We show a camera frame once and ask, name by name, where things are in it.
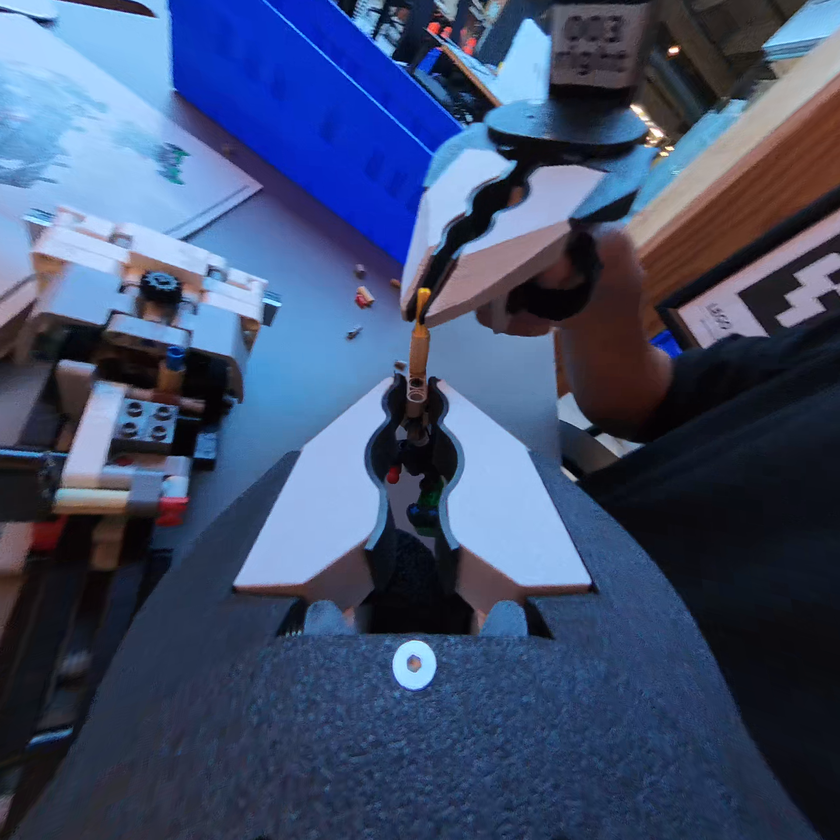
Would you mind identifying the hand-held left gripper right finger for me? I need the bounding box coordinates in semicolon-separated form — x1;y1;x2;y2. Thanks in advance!
428;377;595;614

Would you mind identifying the person's right hand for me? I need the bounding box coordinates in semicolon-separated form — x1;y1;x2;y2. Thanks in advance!
476;223;672;395

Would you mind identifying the lego gear subassembly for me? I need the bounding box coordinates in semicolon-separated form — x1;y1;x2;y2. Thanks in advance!
384;287;460;536

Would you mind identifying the person's right forearm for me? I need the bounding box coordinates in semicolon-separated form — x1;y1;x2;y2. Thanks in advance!
558;341;677;442

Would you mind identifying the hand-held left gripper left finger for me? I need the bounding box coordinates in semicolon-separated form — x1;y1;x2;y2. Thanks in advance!
233;375;403;611

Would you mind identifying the white box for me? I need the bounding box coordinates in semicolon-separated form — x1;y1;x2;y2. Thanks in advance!
499;18;552;106

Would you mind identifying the open instruction booklet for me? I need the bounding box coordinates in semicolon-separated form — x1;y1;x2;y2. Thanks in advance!
0;13;263;240

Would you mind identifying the blue plastic bin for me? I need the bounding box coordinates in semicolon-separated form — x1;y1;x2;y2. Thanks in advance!
167;0;463;263

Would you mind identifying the white black lego truck model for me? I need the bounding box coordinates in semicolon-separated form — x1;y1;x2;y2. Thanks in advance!
0;206;283;756

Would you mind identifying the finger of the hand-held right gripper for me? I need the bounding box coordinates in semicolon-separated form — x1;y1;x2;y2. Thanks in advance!
419;164;609;329
399;147;521;312

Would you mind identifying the wooden post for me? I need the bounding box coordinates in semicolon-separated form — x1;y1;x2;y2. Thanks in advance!
626;33;840;329

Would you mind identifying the framed marker sign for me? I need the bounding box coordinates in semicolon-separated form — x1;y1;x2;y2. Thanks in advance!
656;190;840;352

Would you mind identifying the green lego angle beam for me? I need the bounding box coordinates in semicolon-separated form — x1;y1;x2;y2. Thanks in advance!
410;478;446;536

